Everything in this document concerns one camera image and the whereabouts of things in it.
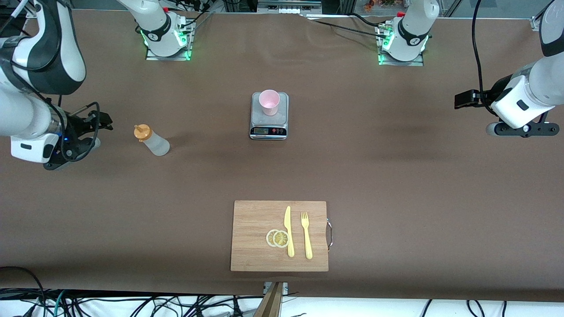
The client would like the translucent orange-capped sauce bottle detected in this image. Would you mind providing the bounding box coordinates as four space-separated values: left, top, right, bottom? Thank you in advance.
134 124 171 156

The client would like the pink plastic cup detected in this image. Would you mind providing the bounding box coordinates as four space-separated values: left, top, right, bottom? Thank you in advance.
259 89 281 116

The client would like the orange flower bunch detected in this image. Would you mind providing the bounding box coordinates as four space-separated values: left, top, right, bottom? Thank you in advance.
364 0 397 11

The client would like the silver digital kitchen scale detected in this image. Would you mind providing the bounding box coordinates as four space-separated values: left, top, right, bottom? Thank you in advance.
249 92 289 141

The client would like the wooden cutting board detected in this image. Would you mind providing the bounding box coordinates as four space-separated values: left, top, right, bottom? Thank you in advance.
230 200 334 272

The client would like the yellow plastic fork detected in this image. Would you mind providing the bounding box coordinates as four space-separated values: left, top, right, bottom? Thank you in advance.
301 211 313 260

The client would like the yellow plastic knife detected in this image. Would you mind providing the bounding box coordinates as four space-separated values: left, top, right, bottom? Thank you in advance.
284 206 295 258

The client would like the wooden beam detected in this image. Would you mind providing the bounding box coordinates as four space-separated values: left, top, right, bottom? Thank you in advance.
253 282 285 317

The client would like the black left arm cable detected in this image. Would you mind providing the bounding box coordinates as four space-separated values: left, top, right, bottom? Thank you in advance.
471 0 496 116

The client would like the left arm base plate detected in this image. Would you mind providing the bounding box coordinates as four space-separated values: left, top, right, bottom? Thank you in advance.
377 22 425 67

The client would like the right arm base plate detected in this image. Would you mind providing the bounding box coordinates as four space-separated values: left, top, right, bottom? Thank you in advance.
145 18 193 61

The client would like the black cable across table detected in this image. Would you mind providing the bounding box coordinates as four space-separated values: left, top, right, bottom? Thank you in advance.
302 15 388 38

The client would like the black arched floor cable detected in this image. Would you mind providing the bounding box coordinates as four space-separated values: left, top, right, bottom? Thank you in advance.
0 266 47 304

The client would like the teal floor cable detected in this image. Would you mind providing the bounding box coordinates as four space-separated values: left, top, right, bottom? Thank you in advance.
53 290 67 317

